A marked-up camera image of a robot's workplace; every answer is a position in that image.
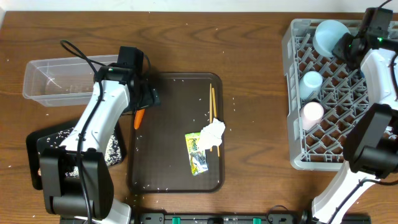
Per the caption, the orange carrot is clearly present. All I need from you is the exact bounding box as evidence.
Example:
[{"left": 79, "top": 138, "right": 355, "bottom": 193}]
[{"left": 134, "top": 109, "right": 145, "bottom": 130}]

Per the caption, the small light blue bowl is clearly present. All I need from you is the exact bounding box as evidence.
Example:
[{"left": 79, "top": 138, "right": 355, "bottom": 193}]
[{"left": 313, "top": 20, "right": 350, "bottom": 57}]

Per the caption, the light blue cup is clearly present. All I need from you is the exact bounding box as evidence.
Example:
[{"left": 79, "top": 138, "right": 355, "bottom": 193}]
[{"left": 298, "top": 71, "right": 323, "bottom": 100}]

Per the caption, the white rice pile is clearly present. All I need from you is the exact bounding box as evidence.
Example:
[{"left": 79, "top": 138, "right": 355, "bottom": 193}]
[{"left": 37, "top": 131, "right": 123, "bottom": 177}]

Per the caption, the pink cup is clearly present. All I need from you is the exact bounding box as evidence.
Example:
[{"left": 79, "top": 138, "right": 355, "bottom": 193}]
[{"left": 300, "top": 102, "right": 324, "bottom": 131}]

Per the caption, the white napkin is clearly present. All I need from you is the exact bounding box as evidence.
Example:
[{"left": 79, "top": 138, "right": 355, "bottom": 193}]
[{"left": 197, "top": 118, "right": 226, "bottom": 151}]

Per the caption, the yellow green snack wrapper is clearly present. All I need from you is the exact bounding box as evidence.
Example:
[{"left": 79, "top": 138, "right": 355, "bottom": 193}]
[{"left": 185, "top": 133, "right": 208, "bottom": 176}]

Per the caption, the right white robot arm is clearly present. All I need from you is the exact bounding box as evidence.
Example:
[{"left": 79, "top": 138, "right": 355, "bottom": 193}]
[{"left": 301, "top": 6, "right": 397, "bottom": 223}]

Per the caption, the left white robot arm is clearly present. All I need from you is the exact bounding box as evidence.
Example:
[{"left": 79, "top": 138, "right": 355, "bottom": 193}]
[{"left": 39, "top": 63, "right": 159, "bottom": 223}]

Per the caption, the grey dishwasher rack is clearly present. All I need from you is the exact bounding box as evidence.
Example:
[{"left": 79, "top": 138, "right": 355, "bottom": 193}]
[{"left": 282, "top": 19, "right": 375, "bottom": 171}]

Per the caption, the black waste tray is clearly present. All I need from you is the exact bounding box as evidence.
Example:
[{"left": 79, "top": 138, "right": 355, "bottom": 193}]
[{"left": 25, "top": 119, "right": 127, "bottom": 190}]

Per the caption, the dark brown serving tray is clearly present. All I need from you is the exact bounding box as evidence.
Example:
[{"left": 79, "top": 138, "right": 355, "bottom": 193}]
[{"left": 127, "top": 73, "right": 224, "bottom": 194}]

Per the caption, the clear plastic bin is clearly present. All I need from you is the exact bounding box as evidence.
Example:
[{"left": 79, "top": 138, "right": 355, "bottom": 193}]
[{"left": 22, "top": 54, "right": 121, "bottom": 108}]

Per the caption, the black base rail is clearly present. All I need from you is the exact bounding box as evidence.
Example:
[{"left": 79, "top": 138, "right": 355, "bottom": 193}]
[{"left": 58, "top": 212, "right": 373, "bottom": 224}]

